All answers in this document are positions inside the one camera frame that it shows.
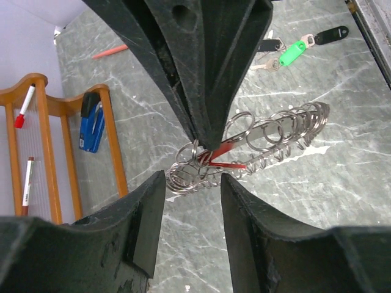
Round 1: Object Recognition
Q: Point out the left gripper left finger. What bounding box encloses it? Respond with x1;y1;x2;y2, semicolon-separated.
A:
1;171;166;292

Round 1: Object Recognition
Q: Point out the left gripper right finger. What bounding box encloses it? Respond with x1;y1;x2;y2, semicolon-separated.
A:
221;174;390;292

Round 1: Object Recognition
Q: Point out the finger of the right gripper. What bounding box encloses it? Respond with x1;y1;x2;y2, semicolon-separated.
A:
84;0;196;141
146;1;273;150

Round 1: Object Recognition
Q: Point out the metal disc with keyrings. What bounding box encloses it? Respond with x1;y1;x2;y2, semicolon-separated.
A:
166;101;330;195

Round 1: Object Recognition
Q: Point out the red key tag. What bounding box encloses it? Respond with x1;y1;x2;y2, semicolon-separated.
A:
196;141;246;169

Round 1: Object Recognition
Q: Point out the orange pencil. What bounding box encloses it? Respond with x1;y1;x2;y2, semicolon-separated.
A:
92;44;128;59

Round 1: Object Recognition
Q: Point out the black key tag upper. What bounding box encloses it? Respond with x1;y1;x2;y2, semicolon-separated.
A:
257;29;285;60

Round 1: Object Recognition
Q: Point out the green key tag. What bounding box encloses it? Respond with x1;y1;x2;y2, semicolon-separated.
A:
250;32;315;73

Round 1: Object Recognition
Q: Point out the red-capped marker left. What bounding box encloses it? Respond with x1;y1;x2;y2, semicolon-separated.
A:
21;156;34;216

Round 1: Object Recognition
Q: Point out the red-capped marker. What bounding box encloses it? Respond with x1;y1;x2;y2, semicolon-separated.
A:
21;156;34;216
14;84;35;129

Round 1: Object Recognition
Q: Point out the blue stapler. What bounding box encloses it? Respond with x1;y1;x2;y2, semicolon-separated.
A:
79;92;105;153

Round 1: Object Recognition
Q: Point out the wooden three-tier shelf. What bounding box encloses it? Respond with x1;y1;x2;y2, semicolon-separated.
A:
0;72;130;225

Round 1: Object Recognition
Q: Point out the red-capped marker right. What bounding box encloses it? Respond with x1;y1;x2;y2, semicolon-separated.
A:
14;84;35;129

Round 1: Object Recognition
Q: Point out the aluminium mounting rail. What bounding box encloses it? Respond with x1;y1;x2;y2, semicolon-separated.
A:
345;0;390;87

